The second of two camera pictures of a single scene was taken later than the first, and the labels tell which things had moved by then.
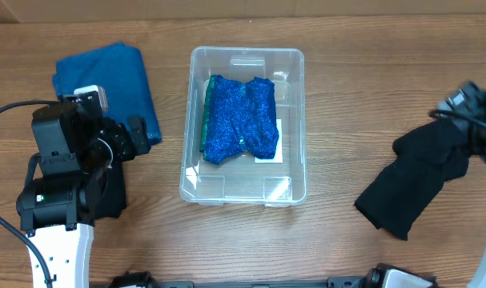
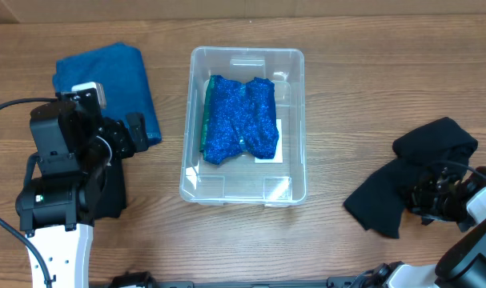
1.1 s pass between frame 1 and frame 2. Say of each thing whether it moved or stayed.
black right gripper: moved
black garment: moved
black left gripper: stayed
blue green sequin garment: stayed
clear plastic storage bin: stayed
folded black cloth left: stayed
